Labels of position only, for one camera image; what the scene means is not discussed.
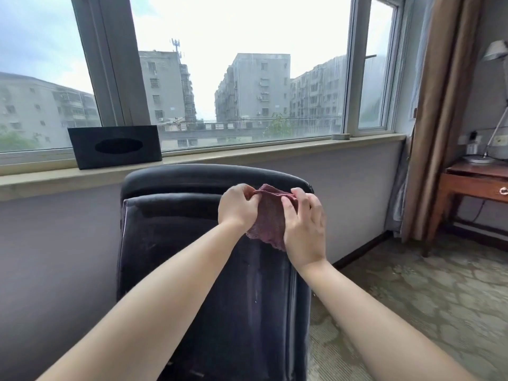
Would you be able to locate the person's left hand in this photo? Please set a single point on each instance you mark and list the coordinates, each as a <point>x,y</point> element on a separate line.
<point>238,206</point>

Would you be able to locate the person's right hand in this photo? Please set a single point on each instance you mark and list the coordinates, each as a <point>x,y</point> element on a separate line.
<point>307,234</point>

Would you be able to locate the pink cleaning cloth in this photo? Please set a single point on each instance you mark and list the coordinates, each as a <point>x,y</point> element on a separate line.
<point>272,218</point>

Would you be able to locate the black leather chair backrest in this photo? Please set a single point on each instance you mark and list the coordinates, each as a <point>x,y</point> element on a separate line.
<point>166,234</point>

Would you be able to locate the person's right forearm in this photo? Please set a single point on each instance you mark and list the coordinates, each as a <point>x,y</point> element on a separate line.
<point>377,333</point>

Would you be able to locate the person's left forearm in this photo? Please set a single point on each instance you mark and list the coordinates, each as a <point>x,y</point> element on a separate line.
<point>139,305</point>

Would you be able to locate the dark wooden baseboard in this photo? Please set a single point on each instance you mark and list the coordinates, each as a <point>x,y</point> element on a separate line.
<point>365,247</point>
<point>476,236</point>

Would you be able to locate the grey curtain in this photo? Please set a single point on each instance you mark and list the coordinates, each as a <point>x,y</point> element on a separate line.
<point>399,190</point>

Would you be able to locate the tall grey apartment building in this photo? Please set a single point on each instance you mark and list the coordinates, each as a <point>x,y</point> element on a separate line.
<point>262,83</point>

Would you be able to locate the wide grey apartment building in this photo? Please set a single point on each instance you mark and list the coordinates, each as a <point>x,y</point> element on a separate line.
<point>321,91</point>

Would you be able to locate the grey building with antenna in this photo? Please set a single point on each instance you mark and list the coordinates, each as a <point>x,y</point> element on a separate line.
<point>162,83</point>

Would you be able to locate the black tissue box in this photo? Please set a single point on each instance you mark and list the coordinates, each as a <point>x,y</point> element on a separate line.
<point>83,150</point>

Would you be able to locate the brown wooden desk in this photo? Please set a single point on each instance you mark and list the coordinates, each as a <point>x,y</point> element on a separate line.
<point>472,184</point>

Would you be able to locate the brown curtain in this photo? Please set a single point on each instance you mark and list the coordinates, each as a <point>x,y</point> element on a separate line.
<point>440,115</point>

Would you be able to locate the beige window sill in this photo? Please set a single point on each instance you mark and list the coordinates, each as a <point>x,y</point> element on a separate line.
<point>59,180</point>

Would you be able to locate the grey building roof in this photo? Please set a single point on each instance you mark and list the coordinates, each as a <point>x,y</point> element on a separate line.
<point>31,107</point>

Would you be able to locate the silver desk lamp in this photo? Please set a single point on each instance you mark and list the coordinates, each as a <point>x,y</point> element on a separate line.
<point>496,51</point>

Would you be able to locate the white wall socket with plug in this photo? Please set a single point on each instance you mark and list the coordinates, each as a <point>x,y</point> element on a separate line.
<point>470,142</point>

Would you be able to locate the grey window frame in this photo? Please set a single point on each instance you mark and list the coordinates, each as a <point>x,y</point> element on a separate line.
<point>115,55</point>

